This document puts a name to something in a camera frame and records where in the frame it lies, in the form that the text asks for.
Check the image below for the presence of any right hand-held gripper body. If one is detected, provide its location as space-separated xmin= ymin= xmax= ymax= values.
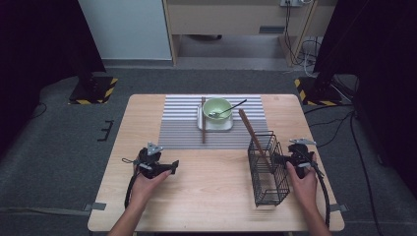
xmin=283 ymin=137 xmax=326 ymax=180

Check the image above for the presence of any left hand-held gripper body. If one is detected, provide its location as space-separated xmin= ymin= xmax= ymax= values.
xmin=132 ymin=141 xmax=166 ymax=180

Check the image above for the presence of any brown wooden chopstick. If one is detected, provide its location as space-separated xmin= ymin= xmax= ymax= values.
xmin=238 ymin=108 xmax=274 ymax=174
xmin=201 ymin=96 xmax=207 ymax=145

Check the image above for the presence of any black wire mesh basket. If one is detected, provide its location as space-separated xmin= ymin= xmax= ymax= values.
xmin=247 ymin=130 xmax=291 ymax=208

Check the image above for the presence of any person's left hand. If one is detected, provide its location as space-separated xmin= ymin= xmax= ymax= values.
xmin=131 ymin=163 xmax=173 ymax=211

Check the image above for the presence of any person's right hand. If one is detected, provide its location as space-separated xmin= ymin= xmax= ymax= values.
xmin=285 ymin=152 xmax=321 ymax=211

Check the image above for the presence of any grey striped placemat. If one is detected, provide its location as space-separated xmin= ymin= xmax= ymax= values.
xmin=156 ymin=94 xmax=269 ymax=151

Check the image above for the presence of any white square plate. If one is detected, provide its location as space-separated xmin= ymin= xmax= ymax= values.
xmin=196 ymin=103 xmax=235 ymax=132

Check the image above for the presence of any hazard-striped black stand base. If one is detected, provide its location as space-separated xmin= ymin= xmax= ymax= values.
xmin=293 ymin=77 xmax=343 ymax=107
xmin=68 ymin=76 xmax=119 ymax=106

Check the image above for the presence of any pale green bowl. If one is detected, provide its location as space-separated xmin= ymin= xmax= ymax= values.
xmin=202 ymin=97 xmax=234 ymax=125

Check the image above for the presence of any black curtain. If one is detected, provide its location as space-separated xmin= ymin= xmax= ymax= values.
xmin=0 ymin=0 xmax=107 ymax=155
xmin=313 ymin=0 xmax=417 ymax=191

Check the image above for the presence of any light wooden desk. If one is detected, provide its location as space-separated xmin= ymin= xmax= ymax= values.
xmin=161 ymin=0 xmax=338 ymax=68

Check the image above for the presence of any grey power strip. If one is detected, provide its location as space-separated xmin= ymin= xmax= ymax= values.
xmin=279 ymin=0 xmax=304 ymax=8

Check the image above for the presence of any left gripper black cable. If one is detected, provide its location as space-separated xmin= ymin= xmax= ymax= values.
xmin=123 ymin=170 xmax=141 ymax=210

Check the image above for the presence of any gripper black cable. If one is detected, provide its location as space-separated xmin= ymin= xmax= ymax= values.
xmin=123 ymin=170 xmax=141 ymax=210
xmin=311 ymin=161 xmax=331 ymax=229

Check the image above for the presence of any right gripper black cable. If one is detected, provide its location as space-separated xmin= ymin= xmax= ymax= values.
xmin=311 ymin=161 xmax=331 ymax=229

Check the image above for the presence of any long black floor cable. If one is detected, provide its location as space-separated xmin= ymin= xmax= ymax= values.
xmin=303 ymin=102 xmax=385 ymax=236

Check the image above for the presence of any black-handled metal spoon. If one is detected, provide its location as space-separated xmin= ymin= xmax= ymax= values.
xmin=208 ymin=98 xmax=248 ymax=119

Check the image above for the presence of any white cable bundle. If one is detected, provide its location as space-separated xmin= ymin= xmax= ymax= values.
xmin=301 ymin=34 xmax=322 ymax=79

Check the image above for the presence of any short black floor cable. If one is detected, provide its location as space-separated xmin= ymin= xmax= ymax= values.
xmin=30 ymin=101 xmax=48 ymax=120

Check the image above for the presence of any black hanging power cable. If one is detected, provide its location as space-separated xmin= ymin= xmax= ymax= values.
xmin=283 ymin=1 xmax=304 ymax=67

